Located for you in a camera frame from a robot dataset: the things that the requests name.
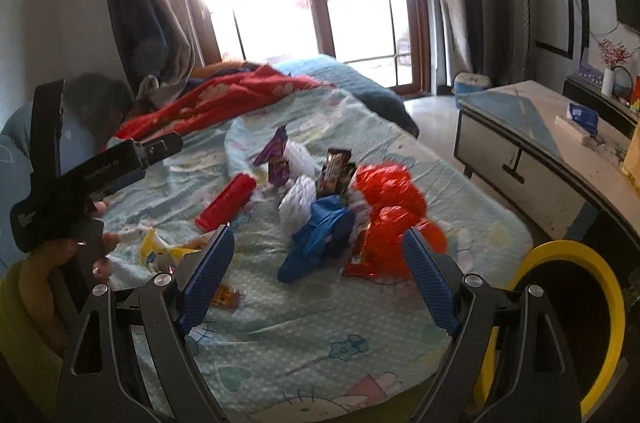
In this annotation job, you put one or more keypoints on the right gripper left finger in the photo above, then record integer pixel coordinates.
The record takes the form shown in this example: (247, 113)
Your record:
(130, 361)

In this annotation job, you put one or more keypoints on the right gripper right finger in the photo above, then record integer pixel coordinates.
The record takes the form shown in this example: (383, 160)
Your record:
(508, 360)

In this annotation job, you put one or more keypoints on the yellow snack wrapper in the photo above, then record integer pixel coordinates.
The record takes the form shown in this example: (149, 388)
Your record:
(160, 250)

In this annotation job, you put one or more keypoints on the red cylindrical wrapper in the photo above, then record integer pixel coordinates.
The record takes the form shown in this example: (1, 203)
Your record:
(228, 203)

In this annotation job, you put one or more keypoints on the red plastic bag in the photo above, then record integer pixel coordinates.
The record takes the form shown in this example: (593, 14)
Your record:
(386, 204)

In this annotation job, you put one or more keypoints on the purple snack wrapper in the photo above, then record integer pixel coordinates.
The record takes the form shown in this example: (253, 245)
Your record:
(272, 155)

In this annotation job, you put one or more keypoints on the white foam fruit net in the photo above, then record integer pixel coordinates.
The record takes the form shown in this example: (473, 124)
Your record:
(295, 206)

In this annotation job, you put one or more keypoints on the blue plastic bag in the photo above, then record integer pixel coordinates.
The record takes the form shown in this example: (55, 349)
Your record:
(324, 236)

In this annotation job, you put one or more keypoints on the dark chocolate bar wrapper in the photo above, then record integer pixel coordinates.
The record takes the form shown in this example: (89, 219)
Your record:
(336, 173)

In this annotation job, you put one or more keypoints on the yellow rim trash bin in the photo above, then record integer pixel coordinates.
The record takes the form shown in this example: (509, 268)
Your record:
(588, 300)

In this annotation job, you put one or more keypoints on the person's left hand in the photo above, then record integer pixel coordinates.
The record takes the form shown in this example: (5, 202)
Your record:
(51, 254)

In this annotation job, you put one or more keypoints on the red floral blanket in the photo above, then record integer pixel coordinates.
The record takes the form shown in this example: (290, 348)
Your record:
(217, 99)

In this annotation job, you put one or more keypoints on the small orange wrapper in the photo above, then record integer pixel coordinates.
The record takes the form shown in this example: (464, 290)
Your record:
(226, 297)

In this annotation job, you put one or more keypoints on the white coffee table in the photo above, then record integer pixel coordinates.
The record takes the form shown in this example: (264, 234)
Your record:
(515, 138)

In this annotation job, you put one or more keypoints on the Hello Kitty bed sheet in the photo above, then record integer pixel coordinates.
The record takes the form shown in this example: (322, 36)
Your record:
(329, 322)

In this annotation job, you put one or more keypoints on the brown paper bag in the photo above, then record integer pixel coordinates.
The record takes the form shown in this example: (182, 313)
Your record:
(631, 164)

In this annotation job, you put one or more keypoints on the white flat box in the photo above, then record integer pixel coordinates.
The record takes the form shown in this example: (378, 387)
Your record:
(573, 129)

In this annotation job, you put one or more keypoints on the blue tissue pack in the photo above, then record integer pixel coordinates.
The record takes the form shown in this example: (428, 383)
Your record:
(583, 116)

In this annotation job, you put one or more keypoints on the black tv cabinet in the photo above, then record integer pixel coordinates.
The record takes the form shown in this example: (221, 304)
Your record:
(610, 110)

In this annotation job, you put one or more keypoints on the teal quilted cushion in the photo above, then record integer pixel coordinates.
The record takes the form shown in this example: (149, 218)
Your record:
(380, 100)

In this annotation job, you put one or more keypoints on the blue white small bin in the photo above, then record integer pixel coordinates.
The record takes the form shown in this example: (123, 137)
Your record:
(466, 82)

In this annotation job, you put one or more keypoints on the white vase with red flowers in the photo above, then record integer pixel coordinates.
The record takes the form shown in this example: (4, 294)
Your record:
(612, 55)

